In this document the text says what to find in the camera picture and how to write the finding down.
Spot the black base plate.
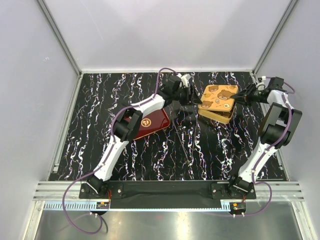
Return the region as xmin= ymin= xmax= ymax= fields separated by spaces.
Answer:
xmin=79 ymin=180 xmax=257 ymax=201

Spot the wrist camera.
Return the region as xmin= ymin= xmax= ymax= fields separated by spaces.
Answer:
xmin=165 ymin=74 xmax=191 ymax=93
xmin=256 ymin=76 xmax=285 ymax=92

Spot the red rectangular tray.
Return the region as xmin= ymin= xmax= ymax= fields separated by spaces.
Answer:
xmin=134 ymin=109 xmax=171 ymax=140

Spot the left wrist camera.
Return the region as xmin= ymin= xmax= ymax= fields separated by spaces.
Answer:
xmin=165 ymin=74 xmax=191 ymax=93

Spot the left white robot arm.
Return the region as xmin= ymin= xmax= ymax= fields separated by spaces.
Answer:
xmin=86 ymin=81 xmax=201 ymax=198

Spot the white cable duct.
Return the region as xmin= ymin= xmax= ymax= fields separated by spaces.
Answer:
xmin=43 ymin=199 xmax=248 ymax=212

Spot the gold chocolate box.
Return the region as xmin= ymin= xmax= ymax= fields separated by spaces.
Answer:
xmin=198 ymin=105 xmax=236 ymax=124

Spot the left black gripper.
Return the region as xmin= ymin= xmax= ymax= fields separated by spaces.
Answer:
xmin=172 ymin=85 xmax=202 ymax=106

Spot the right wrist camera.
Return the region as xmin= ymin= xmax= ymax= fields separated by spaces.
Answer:
xmin=256 ymin=76 xmax=285 ymax=92

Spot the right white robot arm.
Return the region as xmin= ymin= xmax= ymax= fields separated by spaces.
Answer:
xmin=225 ymin=77 xmax=303 ymax=199

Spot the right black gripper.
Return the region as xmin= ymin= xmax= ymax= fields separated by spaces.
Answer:
xmin=230 ymin=83 xmax=267 ymax=107

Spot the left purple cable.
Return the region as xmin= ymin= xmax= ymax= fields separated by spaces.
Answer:
xmin=61 ymin=67 xmax=185 ymax=235

